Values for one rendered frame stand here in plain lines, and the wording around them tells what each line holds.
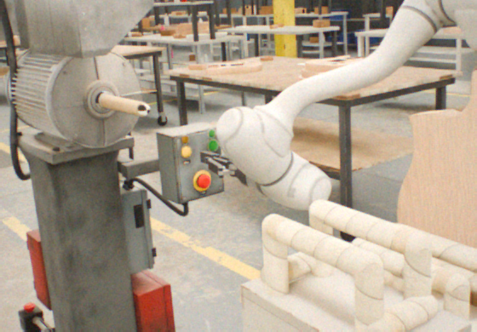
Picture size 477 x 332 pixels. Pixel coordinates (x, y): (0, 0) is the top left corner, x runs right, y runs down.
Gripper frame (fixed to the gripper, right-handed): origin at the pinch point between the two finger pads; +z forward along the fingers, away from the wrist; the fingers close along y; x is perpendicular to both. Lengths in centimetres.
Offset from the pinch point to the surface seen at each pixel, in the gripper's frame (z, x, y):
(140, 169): 22.1, -5.4, -9.0
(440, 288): -89, 4, -25
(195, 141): 12.1, 1.9, 3.6
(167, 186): 18.1, -11.0, -3.3
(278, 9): 742, 2, 663
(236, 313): 88, -107, 67
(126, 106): -3.3, 18.0, -24.0
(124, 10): -15, 40, -28
